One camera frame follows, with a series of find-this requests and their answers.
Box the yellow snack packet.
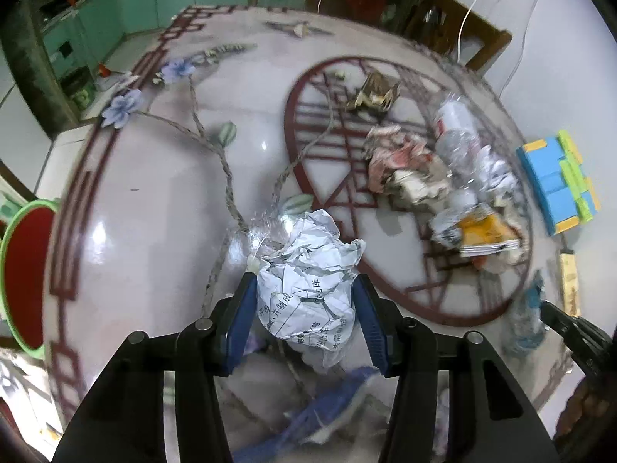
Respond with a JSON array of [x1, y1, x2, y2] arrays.
[[429, 201, 528, 264]]

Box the clear plastic wrap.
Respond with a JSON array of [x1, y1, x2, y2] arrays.
[[226, 205, 300, 275]]

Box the clear plastic bottle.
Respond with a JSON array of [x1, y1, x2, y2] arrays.
[[433, 91, 485, 174]]

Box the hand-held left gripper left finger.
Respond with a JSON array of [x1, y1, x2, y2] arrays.
[[52, 273, 259, 463]]

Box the pink paper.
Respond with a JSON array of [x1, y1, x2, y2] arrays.
[[364, 124, 451, 206]]

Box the blue plastic wrapper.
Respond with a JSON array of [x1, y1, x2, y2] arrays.
[[504, 270, 548, 355], [235, 365, 383, 463]]

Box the blue yellow green box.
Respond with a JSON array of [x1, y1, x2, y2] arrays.
[[516, 130, 602, 237]]

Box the red bin with green rim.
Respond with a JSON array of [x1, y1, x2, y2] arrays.
[[0, 199, 62, 360]]

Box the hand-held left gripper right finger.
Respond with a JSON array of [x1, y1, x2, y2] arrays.
[[353, 274, 556, 463]]

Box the teal kitchen cabinets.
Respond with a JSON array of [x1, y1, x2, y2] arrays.
[[41, 0, 257, 79]]

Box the wooden chair with plain back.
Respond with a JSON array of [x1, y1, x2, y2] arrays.
[[404, 0, 514, 76]]

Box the white printed paper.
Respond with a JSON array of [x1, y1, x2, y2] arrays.
[[255, 208, 366, 370]]

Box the brown gold wrapper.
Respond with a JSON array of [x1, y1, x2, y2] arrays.
[[343, 71, 402, 113]]

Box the small wooden block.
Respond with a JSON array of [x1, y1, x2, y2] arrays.
[[558, 248, 582, 318]]

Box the green kitchen waste bin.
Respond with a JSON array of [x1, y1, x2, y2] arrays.
[[64, 66, 98, 111]]

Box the white charging cable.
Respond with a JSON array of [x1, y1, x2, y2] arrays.
[[455, 0, 508, 61]]

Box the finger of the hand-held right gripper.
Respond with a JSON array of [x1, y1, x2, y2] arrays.
[[539, 299, 617, 378]]

